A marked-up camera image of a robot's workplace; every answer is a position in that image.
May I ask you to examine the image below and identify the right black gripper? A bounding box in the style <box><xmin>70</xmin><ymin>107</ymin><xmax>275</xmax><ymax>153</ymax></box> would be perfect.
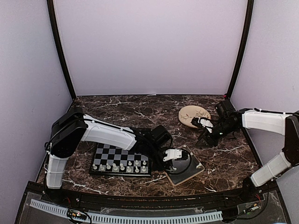
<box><xmin>196</xmin><ymin>120</ymin><xmax>238</xmax><ymax>148</ymax></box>

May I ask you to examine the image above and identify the white king chess piece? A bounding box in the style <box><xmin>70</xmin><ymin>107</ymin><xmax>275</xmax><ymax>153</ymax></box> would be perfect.
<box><xmin>112</xmin><ymin>163</ymin><xmax>118</xmax><ymax>172</ymax></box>

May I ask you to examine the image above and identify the black grey chessboard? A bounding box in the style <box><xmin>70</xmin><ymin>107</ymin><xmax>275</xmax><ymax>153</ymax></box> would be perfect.
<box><xmin>89</xmin><ymin>143</ymin><xmax>152</xmax><ymax>177</ymax></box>

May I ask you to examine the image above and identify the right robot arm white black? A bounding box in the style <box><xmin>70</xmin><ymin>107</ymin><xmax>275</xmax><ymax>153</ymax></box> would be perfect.
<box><xmin>192</xmin><ymin>100</ymin><xmax>299</xmax><ymax>203</ymax></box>

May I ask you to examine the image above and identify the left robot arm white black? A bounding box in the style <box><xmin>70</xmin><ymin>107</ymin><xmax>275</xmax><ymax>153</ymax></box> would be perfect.
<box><xmin>44</xmin><ymin>107</ymin><xmax>182</xmax><ymax>203</ymax></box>

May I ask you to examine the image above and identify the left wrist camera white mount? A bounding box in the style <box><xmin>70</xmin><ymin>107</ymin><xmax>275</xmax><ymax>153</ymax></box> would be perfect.
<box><xmin>163</xmin><ymin>149</ymin><xmax>182</xmax><ymax>161</ymax></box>

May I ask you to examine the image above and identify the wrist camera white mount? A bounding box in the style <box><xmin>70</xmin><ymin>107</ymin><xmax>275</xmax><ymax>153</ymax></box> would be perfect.
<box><xmin>163</xmin><ymin>149</ymin><xmax>182</xmax><ymax>161</ymax></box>
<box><xmin>191</xmin><ymin>117</ymin><xmax>213</xmax><ymax>129</ymax></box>

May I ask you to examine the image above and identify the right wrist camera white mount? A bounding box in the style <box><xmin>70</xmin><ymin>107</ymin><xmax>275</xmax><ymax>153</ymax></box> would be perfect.
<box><xmin>191</xmin><ymin>117</ymin><xmax>213</xmax><ymax>129</ymax></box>

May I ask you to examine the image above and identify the grey slotted cable duct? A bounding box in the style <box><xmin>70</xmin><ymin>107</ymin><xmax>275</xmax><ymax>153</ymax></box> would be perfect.
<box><xmin>29</xmin><ymin>199</ymin><xmax>223</xmax><ymax>224</ymax></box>

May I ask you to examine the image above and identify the black front rail base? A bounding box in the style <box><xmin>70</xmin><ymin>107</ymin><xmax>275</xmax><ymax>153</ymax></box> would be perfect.
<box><xmin>15</xmin><ymin>182</ymin><xmax>291</xmax><ymax>224</ymax></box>

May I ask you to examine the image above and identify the right black frame post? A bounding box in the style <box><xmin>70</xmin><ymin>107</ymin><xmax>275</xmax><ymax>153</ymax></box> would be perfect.
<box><xmin>225</xmin><ymin>0</ymin><xmax>254</xmax><ymax>99</ymax></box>

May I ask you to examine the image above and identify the black frame post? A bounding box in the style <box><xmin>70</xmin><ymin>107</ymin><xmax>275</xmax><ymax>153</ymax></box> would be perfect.
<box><xmin>46</xmin><ymin>0</ymin><xmax>77</xmax><ymax>100</ymax></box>
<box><xmin>225</xmin><ymin>0</ymin><xmax>254</xmax><ymax>99</ymax></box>

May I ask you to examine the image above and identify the left black frame post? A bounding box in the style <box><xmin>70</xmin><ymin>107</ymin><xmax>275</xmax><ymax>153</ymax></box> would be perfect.
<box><xmin>46</xmin><ymin>0</ymin><xmax>77</xmax><ymax>100</ymax></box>

